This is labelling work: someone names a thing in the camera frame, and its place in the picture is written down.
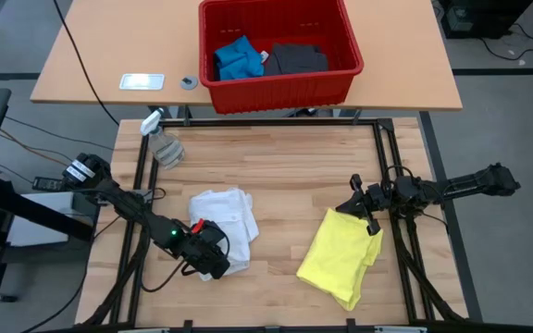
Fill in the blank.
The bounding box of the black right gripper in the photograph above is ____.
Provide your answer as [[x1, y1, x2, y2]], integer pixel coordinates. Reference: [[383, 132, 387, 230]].
[[335, 173, 393, 237]]

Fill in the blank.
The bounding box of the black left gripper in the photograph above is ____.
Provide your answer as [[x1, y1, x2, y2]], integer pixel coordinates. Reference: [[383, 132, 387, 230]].
[[180, 220, 231, 272]]

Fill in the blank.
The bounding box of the white garment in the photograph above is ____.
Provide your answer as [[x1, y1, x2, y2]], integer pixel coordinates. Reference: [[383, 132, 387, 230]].
[[188, 187, 261, 282]]

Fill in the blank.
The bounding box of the yellow t-shirt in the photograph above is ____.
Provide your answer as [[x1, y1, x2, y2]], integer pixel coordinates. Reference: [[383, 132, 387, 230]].
[[296, 207, 385, 312]]

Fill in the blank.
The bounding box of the red plastic laundry bin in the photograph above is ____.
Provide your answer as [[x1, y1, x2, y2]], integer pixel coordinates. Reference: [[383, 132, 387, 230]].
[[198, 0, 366, 116]]

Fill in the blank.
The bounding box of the clear spray bottle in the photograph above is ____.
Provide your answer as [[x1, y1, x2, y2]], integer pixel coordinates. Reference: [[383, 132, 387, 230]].
[[140, 106, 187, 170]]

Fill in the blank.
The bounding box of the dark grey garment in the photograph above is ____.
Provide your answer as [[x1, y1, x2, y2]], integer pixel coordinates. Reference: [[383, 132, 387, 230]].
[[264, 43, 330, 78]]

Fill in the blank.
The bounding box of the black power adapter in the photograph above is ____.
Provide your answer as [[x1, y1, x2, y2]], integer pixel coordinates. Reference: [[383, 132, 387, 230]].
[[31, 176, 67, 192]]

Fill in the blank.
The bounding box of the white box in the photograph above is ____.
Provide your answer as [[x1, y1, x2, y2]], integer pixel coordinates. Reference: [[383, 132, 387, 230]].
[[6, 191, 76, 246]]

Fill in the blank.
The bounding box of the blue garment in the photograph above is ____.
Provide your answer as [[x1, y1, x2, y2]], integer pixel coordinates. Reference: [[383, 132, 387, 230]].
[[214, 35, 266, 82]]

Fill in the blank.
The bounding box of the light wooden desk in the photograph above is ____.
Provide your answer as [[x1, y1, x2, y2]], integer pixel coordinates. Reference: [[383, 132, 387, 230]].
[[29, 0, 464, 112]]

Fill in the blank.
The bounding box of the black equipment cart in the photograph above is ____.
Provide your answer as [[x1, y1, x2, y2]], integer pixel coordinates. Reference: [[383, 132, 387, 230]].
[[440, 0, 533, 41]]

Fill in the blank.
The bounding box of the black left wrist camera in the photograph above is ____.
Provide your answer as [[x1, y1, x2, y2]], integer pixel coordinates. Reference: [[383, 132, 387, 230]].
[[199, 257, 231, 281]]

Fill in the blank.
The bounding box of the black right camera cable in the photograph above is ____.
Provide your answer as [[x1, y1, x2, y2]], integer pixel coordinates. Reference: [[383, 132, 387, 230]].
[[380, 164, 416, 187]]

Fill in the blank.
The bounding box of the black camera cable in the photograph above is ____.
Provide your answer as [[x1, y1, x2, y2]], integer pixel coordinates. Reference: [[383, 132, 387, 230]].
[[140, 256, 192, 294], [380, 164, 416, 187]]

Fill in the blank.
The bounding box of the black left camera cable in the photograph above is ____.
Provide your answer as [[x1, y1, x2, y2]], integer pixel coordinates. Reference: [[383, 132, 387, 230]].
[[140, 256, 192, 294]]

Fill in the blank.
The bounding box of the black aluminium table frame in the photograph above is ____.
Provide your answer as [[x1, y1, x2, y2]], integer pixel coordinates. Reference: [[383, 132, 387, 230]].
[[79, 117, 469, 333]]

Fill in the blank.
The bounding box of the brown floor cable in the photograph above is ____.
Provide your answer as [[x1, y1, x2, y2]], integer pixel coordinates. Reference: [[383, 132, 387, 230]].
[[0, 129, 81, 170]]

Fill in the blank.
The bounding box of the black floor cable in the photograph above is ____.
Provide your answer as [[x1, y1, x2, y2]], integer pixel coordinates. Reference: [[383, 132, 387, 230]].
[[478, 22, 533, 61]]

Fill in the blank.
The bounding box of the black hanging cable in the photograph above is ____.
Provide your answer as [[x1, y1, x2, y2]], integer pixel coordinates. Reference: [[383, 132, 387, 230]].
[[52, 0, 119, 126]]

